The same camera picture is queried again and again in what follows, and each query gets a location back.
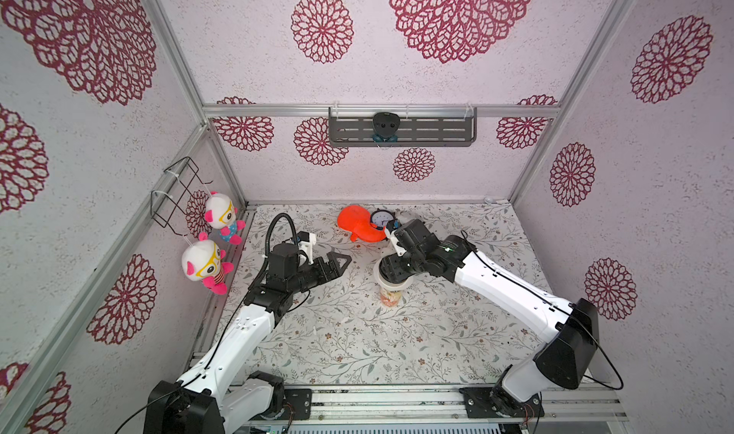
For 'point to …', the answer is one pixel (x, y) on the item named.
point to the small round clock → (380, 217)
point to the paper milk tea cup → (390, 292)
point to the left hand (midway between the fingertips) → (342, 264)
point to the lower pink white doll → (202, 261)
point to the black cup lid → (395, 269)
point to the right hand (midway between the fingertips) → (391, 260)
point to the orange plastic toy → (356, 220)
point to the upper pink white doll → (220, 212)
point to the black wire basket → (170, 202)
